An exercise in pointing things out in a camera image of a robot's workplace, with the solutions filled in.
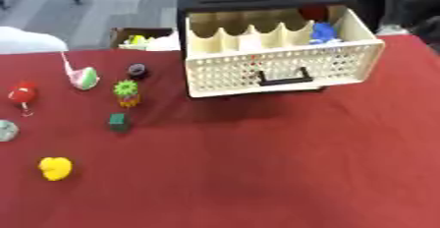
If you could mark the pale compartment drawer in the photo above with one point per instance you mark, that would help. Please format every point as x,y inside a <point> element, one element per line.
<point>281,63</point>

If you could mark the dark round toy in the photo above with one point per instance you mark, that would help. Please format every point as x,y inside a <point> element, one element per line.
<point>137,70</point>

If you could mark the toy pineapple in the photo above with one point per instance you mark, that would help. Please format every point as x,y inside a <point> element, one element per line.
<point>127,93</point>

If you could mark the cardboard box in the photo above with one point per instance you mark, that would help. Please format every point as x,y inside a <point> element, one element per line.
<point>144,37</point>

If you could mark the green block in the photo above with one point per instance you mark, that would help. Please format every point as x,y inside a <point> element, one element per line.
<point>118,122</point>

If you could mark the blue toy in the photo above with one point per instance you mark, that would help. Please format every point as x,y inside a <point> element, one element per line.
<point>323,32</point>

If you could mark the red round toy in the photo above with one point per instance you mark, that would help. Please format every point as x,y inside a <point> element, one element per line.
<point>313,12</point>

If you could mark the yellow soft toy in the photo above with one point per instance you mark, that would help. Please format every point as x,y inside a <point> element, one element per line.
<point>55,168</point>

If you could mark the red and white toy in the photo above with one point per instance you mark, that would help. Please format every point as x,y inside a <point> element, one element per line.
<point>22,95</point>

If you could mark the white bag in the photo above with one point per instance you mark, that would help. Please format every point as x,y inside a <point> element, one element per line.
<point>28,40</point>

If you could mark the person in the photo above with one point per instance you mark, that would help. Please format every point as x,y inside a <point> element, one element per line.
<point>409,2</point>

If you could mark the pale grey round toy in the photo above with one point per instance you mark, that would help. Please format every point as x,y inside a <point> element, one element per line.
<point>6,130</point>

